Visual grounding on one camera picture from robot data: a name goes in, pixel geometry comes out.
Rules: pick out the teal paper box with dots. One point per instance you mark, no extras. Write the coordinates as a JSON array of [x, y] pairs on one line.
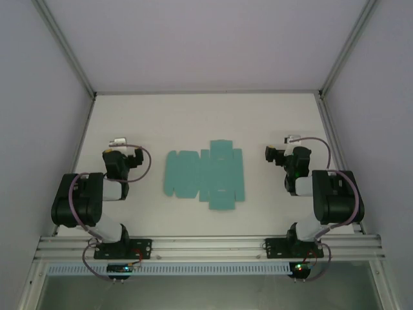
[[206, 174]]

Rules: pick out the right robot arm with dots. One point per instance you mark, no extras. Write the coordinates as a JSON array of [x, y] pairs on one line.
[[335, 200]]

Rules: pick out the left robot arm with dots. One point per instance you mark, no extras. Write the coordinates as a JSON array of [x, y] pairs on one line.
[[77, 200]]

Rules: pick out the left circuit board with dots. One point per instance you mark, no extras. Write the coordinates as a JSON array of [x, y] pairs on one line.
[[119, 268]]

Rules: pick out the circuit board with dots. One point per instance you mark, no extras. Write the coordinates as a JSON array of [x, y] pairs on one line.
[[301, 267], [119, 268]]

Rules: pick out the right circuit board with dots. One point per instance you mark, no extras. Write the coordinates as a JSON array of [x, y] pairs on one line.
[[301, 267]]

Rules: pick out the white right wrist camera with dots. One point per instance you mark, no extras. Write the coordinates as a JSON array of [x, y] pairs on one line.
[[292, 140]]

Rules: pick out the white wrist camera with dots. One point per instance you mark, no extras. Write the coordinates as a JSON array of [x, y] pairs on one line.
[[292, 140], [117, 141]]

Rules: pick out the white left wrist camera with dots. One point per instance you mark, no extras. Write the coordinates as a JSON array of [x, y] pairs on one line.
[[117, 141]]

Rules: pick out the aluminium table side rail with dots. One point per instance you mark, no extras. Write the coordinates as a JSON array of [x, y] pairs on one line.
[[75, 161], [335, 155]]

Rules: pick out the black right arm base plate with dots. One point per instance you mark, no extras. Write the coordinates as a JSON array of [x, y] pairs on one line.
[[274, 247]]

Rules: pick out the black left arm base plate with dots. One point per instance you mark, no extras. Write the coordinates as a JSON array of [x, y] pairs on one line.
[[142, 248]]

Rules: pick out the aluminium mounting rail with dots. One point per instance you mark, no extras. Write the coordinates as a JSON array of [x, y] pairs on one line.
[[206, 248]]

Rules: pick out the aluminium frame post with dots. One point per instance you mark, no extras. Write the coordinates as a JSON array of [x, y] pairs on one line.
[[64, 48], [348, 48]]

